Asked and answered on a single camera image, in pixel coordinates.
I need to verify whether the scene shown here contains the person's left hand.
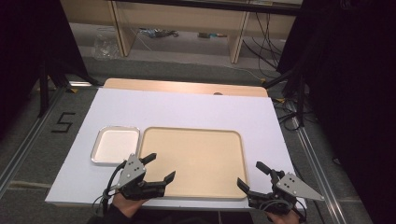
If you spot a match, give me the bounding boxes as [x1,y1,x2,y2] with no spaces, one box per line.
[111,192,148,219]

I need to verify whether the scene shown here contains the black floor cables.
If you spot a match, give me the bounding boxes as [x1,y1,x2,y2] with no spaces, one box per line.
[273,97,305,133]

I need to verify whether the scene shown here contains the aluminium floor rail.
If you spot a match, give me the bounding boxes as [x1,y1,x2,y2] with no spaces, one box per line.
[289,98,347,224]
[0,86,69,198]

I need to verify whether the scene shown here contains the clear plastic bag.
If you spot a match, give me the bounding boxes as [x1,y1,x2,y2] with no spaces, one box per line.
[91,27,121,61]

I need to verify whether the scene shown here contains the white foam board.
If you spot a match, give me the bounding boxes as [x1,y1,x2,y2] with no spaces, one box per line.
[45,87,308,210]

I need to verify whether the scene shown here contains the black curtain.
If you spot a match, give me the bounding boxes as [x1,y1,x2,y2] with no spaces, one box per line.
[276,0,396,224]
[0,0,90,139]

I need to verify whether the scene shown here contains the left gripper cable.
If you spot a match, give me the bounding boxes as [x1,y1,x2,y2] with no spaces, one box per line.
[92,160,129,217]

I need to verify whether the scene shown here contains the small white metal-rimmed tray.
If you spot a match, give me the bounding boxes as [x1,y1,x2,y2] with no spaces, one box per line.
[90,125,141,166]

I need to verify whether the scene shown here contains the person's right hand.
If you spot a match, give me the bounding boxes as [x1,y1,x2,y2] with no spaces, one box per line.
[267,209,302,224]

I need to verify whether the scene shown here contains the large beige tray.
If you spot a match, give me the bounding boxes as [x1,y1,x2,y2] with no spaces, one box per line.
[138,126,249,201]

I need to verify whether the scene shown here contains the black hanging cables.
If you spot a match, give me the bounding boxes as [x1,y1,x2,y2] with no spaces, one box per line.
[242,12,283,72]

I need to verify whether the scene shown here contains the black metal stand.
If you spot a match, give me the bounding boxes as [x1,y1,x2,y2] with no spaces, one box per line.
[36,58,101,119]
[262,68,308,128]

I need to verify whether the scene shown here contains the bluish crumpled wrapper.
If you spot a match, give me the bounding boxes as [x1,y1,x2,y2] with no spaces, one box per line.
[137,27,180,39]

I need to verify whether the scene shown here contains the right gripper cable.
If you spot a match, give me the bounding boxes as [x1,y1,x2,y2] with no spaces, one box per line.
[260,199,308,224]

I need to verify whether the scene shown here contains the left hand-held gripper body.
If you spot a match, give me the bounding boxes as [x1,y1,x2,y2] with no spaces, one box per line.
[116,153,151,201]

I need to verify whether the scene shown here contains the light wooden desk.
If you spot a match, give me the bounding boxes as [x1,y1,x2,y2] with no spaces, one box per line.
[60,0,304,65]

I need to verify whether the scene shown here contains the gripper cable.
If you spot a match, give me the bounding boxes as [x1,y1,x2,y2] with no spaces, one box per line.
[260,199,308,224]
[92,160,129,217]

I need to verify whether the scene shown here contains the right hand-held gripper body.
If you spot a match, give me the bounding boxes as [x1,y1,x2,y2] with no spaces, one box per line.
[259,169,325,216]

